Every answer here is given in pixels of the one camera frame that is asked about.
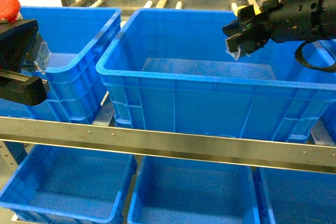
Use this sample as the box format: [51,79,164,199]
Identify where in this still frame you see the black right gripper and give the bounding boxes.
[222,0,335,56]

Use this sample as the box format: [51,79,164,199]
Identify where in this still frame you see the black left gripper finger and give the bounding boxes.
[1,19,39,73]
[1,69,50,106]

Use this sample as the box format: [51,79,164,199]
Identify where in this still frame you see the red mushroom push button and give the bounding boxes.
[0,0,51,75]

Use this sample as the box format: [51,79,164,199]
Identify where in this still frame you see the yellow mushroom push button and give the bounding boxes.
[222,5,264,60]

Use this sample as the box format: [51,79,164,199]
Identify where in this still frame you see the stainless steel shelf rack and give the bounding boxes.
[0,0,336,224]

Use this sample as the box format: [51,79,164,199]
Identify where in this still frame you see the blue crate upper left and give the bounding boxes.
[1,6,121,124]

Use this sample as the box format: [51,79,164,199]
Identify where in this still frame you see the blue crate upper right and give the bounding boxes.
[317,39,336,143]

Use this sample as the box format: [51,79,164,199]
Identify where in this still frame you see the blue plastic crate middle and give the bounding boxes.
[96,9,335,143]

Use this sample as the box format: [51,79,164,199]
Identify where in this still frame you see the blue crate lower left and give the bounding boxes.
[1,145,137,223]

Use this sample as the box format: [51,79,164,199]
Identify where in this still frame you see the blue crate lower middle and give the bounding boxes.
[127,156,260,223]

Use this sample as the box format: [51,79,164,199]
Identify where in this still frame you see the blue crate lower right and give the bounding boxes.
[253,168,335,223]

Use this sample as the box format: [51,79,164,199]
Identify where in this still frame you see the black cable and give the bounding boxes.
[294,39,336,73]

